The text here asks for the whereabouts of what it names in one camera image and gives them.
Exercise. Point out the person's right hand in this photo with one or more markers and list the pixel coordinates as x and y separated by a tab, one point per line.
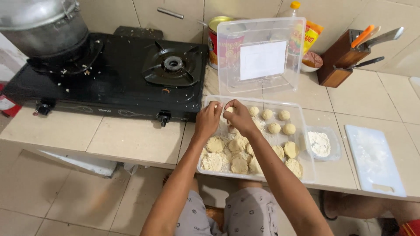
241	119

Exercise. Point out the person's left hand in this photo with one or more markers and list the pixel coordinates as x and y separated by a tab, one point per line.
206	119

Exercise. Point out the person's right fingers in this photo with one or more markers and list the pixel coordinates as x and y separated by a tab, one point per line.
229	104

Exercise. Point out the person's left fingers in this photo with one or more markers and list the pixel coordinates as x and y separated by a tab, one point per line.
218	107

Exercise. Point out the small round dough ball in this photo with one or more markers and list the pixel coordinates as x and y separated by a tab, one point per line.
230	109

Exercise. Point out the clear plastic container lid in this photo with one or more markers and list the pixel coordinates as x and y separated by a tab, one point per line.
229	82

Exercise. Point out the group of pale dough pieces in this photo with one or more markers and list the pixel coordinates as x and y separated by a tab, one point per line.
215	144

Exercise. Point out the red biscuit tin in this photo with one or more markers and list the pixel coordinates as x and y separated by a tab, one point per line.
212	49

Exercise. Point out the small white bowl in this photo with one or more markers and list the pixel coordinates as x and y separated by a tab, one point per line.
311	62

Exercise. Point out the white flour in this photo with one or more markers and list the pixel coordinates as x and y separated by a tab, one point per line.
320	144

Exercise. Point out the black gas stove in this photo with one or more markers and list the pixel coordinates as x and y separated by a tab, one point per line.
121	85

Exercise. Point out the clear plastic container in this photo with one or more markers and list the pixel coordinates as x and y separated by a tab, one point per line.
305	170

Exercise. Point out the yellow snack packet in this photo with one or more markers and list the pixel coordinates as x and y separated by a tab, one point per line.
312	36

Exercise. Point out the wooden stool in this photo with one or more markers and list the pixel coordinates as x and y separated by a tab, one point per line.
215	216

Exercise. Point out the person's grey patterned shorts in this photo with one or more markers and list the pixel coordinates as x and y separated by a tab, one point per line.
249	213

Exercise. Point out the small clear plastic tub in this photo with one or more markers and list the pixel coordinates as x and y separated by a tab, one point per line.
334	144

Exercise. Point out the bottle with orange cap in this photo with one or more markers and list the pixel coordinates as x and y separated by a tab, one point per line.
293	8

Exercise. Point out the wooden knife block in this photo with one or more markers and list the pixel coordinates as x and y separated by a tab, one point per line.
338	62

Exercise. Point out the white board under counter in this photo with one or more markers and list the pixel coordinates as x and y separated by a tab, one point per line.
88	164

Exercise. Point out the white plastic cutting board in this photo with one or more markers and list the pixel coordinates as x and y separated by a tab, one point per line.
374	160

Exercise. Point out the large metal pot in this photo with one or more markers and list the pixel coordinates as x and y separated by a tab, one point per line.
46	29

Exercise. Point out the red and white object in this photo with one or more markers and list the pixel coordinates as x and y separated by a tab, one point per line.
8	105

